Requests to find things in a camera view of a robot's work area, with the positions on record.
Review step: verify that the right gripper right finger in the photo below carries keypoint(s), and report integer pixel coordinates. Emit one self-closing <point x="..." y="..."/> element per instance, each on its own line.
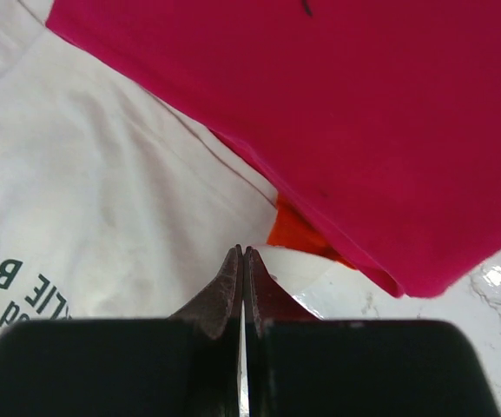
<point x="300" y="365"/>

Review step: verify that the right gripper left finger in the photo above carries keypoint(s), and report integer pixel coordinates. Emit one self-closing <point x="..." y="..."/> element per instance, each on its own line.
<point x="187" y="364"/>

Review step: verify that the white green-sleeved Charlie Brown t-shirt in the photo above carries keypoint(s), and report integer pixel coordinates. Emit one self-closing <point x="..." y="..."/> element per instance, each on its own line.
<point x="112" y="203"/>

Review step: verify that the folded orange t-shirt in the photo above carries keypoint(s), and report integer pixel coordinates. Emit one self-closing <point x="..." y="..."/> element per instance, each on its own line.
<point x="293" y="231"/>

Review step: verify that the folded magenta t-shirt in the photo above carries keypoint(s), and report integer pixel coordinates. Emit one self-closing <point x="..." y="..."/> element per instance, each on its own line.
<point x="380" y="121"/>

